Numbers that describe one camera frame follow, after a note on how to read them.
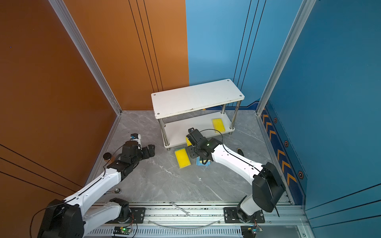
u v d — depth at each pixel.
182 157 0.88
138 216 0.74
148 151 0.77
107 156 0.85
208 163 0.64
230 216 0.73
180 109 0.74
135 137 0.75
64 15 0.71
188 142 0.65
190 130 0.74
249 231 0.70
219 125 1.02
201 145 0.61
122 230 0.71
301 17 0.73
